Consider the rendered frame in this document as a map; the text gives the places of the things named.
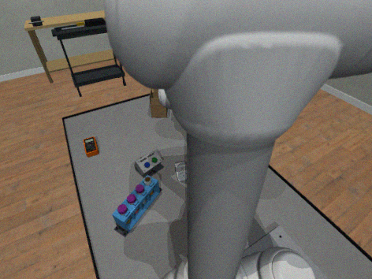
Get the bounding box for white key housing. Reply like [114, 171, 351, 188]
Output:
[134, 150, 163, 178]

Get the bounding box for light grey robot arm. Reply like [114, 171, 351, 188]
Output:
[103, 0, 372, 279]

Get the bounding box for brown cardboard box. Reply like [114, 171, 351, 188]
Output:
[150, 89, 168, 117]

